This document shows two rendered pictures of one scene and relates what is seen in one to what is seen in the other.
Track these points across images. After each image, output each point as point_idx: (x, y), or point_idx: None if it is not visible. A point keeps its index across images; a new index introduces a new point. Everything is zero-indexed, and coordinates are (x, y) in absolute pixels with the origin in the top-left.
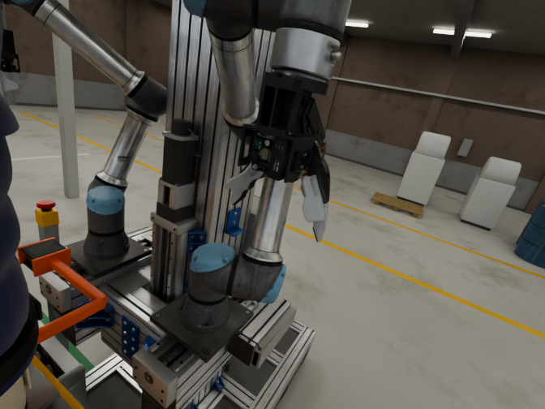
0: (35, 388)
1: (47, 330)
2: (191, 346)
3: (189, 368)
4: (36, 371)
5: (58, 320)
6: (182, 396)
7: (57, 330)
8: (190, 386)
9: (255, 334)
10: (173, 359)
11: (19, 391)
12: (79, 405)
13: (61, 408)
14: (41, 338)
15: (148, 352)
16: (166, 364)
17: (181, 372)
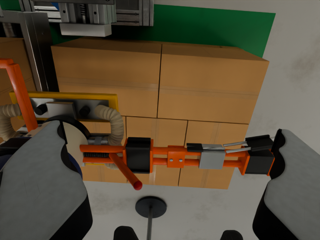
0: (59, 110)
1: (27, 110)
2: (92, 3)
3: (103, 8)
4: (46, 105)
5: (20, 101)
6: (111, 15)
7: (28, 103)
8: (110, 5)
9: None
10: (85, 9)
11: (68, 136)
12: (83, 95)
13: (79, 103)
14: (31, 112)
15: (66, 24)
16: (85, 17)
17: (101, 16)
